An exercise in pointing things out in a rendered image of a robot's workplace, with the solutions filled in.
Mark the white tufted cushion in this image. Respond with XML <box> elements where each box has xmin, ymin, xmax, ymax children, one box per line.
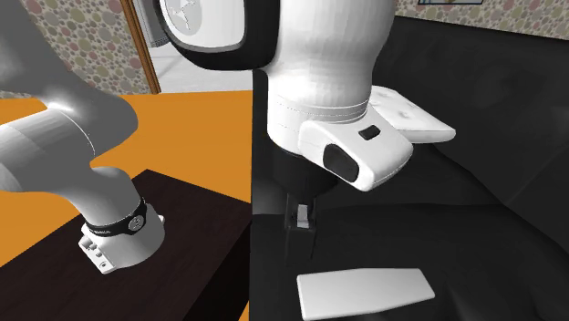
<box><xmin>367</xmin><ymin>85</ymin><xmax>457</xmax><ymax>145</ymax></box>

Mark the white flat rectangular slab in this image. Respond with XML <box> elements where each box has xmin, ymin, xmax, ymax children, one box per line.
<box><xmin>295</xmin><ymin>267</ymin><xmax>436</xmax><ymax>321</ymax></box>

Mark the dark wooden robot stand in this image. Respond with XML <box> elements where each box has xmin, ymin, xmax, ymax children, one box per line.
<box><xmin>0</xmin><ymin>169</ymin><xmax>253</xmax><ymax>321</ymax></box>

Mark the black sofa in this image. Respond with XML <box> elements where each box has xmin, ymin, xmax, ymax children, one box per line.
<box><xmin>248</xmin><ymin>15</ymin><xmax>569</xmax><ymax>321</ymax></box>

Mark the brown wooden door frame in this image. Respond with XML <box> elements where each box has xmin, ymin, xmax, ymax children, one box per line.
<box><xmin>119</xmin><ymin>0</ymin><xmax>162</xmax><ymax>96</ymax></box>

